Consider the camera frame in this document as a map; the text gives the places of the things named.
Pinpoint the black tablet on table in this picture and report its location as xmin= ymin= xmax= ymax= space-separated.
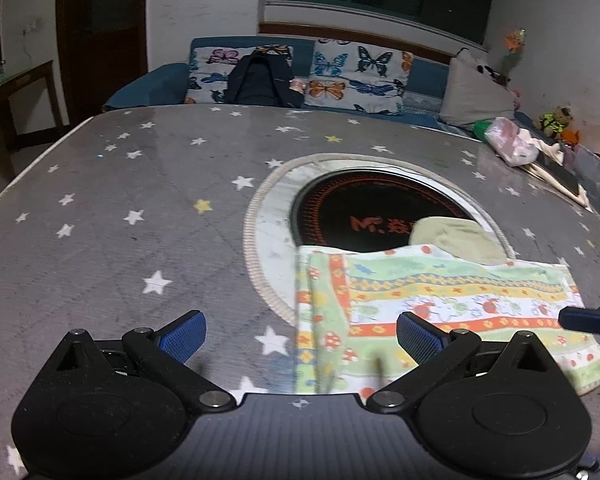
xmin=535 ymin=152 xmax=579 ymax=195

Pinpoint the dark wooden door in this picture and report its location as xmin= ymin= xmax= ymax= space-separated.
xmin=56 ymin=0 xmax=148 ymax=124

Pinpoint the clear plastic storage box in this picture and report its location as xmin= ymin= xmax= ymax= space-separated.
xmin=573 ymin=144 xmax=600 ymax=214

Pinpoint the grey star-pattern tablecloth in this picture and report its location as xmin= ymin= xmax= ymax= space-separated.
xmin=0 ymin=105 xmax=600 ymax=479

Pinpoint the black induction cooktop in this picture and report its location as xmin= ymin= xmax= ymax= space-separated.
xmin=289 ymin=169 xmax=471 ymax=252

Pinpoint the wooden side table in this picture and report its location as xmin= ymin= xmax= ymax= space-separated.
xmin=0 ymin=58 xmax=64 ymax=181

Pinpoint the pink white plastic bag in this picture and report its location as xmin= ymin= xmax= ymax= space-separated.
xmin=484 ymin=117 xmax=539 ymax=167

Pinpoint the blue butterfly-pattern sofa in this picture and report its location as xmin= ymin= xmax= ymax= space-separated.
xmin=104 ymin=34 xmax=531 ymax=131

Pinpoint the grey pillow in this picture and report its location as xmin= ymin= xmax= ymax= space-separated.
xmin=439 ymin=48 xmax=515 ymax=127

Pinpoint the dark backpack on sofa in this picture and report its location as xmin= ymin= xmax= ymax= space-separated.
xmin=224 ymin=51 xmax=304 ymax=108

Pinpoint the teddy bear toy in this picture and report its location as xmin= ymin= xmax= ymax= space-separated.
xmin=534 ymin=106 xmax=573 ymax=140

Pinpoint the colourful striped child's garment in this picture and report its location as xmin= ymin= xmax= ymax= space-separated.
xmin=294 ymin=242 xmax=600 ymax=399

